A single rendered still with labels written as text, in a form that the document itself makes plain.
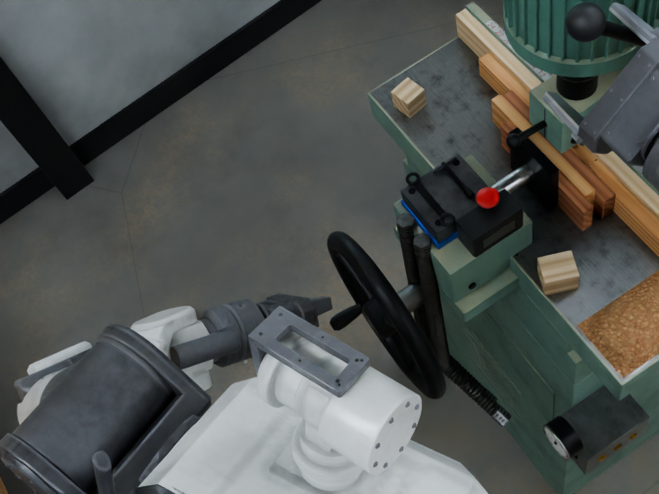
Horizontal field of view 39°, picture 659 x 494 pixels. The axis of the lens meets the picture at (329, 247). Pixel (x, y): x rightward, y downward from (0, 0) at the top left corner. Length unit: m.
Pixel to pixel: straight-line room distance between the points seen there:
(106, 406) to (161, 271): 1.68
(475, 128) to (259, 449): 0.78
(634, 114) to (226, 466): 0.48
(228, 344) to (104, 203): 1.41
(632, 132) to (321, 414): 0.41
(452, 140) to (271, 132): 1.27
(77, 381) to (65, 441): 0.05
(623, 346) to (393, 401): 0.61
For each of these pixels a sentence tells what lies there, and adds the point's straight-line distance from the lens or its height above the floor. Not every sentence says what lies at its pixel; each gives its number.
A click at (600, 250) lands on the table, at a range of 1.32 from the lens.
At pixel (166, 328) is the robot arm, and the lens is 1.29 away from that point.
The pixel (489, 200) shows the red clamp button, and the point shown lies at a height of 1.02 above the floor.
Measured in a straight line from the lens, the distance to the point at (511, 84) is 1.42.
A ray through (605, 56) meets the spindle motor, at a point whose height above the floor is 1.23.
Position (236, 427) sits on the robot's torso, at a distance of 0.79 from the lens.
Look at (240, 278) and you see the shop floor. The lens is 2.41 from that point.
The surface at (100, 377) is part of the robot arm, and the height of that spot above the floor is 1.35.
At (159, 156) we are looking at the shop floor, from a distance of 2.70.
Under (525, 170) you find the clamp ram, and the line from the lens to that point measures 1.31.
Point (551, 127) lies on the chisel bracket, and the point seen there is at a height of 1.04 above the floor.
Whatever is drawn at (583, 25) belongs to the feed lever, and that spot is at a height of 1.41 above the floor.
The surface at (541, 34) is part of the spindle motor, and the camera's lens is 1.06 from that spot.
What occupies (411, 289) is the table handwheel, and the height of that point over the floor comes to 0.83.
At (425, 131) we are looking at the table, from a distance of 1.43.
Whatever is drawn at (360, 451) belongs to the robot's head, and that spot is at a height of 1.43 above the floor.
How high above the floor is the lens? 2.06
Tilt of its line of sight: 59 degrees down
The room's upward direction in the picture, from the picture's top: 22 degrees counter-clockwise
